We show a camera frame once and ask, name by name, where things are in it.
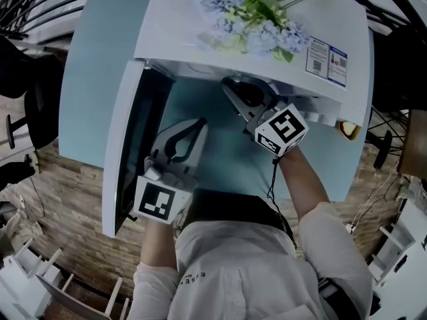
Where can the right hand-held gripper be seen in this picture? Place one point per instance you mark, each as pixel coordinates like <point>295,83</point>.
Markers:
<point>283,128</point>

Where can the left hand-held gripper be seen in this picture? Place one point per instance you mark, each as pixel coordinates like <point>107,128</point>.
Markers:
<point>155,200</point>

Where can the white microwave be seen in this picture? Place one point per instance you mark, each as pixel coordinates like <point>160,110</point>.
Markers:
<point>173,28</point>

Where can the person's left forearm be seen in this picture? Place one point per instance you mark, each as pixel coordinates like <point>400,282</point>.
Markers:
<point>158,245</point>

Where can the person's right forearm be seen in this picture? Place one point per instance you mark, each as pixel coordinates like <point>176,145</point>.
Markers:
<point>303,182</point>

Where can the pale blue artificial flowers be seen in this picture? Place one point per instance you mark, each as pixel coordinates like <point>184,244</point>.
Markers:
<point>253,22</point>

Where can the person's black trousers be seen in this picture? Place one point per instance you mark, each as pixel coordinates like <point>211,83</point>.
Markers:
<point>240,208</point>

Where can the light blue table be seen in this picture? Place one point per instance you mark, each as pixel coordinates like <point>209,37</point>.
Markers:
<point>90,78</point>

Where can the person's white shirt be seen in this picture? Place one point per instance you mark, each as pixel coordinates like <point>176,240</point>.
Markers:
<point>240,272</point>

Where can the white power adapter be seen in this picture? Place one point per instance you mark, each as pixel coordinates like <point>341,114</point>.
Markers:
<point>350,228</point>

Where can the wooden side table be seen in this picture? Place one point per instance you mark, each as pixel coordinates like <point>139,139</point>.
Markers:
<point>415,145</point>

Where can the grey cloth bundle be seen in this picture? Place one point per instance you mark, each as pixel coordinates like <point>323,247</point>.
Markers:
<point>413,188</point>

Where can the black waist pack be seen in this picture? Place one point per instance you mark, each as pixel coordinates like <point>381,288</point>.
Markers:
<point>337,292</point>

